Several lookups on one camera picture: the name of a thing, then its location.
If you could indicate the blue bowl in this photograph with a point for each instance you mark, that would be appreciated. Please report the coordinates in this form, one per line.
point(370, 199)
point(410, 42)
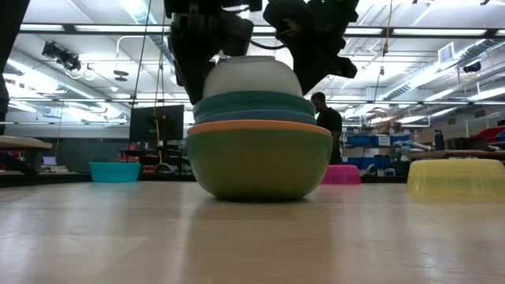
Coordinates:
point(256, 116)

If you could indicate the dark water bottle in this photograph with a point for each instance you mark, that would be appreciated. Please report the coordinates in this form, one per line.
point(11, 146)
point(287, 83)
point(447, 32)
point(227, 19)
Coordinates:
point(439, 140)

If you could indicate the beige background table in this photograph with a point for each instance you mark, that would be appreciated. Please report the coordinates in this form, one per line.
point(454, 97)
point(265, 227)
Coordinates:
point(19, 142)

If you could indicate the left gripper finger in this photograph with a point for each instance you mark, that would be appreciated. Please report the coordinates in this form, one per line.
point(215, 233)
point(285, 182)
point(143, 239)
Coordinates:
point(191, 71)

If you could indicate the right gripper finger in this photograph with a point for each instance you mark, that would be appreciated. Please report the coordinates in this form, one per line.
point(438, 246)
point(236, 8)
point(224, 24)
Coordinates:
point(315, 67)

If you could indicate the teal bowl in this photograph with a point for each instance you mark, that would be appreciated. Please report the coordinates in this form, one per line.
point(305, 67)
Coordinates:
point(254, 102)

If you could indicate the small black ceiling camera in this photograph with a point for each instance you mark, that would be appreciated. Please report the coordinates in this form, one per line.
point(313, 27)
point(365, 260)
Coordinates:
point(472, 67)

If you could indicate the black crossbar with light strips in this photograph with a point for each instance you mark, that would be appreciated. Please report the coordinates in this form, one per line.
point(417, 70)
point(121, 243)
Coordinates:
point(375, 34)

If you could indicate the red storage bin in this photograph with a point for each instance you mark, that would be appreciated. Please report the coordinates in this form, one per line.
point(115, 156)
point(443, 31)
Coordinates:
point(491, 133)

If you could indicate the black computer monitor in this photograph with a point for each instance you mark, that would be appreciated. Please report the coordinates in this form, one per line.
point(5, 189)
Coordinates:
point(158, 124)

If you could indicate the yellow plastic container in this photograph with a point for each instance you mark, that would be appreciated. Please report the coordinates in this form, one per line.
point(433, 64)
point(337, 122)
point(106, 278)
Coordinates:
point(455, 179)

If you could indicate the black table edge rail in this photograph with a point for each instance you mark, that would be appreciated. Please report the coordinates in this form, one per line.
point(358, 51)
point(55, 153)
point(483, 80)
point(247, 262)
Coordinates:
point(59, 178)

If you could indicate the brown background table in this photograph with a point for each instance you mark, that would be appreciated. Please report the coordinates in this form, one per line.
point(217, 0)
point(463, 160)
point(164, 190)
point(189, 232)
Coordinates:
point(453, 154)

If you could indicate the blue storage bin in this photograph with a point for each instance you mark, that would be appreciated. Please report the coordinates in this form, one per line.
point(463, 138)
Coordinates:
point(363, 140)

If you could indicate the person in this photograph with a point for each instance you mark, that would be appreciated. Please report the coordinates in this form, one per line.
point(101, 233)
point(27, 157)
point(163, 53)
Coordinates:
point(329, 118)

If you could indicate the red boxes stack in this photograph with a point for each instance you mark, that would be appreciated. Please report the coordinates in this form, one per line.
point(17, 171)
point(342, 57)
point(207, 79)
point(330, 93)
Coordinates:
point(129, 158)

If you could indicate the black ceiling spotlight cluster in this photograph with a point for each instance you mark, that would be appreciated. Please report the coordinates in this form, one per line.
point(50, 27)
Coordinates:
point(63, 58)

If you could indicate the open laptop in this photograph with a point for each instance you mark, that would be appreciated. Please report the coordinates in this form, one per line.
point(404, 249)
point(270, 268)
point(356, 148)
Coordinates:
point(49, 160)

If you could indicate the green bowl orange inside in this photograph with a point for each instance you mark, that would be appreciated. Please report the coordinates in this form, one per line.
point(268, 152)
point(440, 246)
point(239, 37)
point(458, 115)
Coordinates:
point(258, 165)

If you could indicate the pink plastic container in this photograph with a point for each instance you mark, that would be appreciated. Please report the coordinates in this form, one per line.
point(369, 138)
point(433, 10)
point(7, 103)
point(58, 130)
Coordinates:
point(343, 175)

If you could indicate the white bowl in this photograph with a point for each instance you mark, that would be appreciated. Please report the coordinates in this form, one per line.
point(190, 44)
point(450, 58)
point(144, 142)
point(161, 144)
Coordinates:
point(252, 77)

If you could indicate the turquoise plastic container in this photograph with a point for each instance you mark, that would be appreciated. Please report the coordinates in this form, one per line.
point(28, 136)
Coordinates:
point(114, 173)

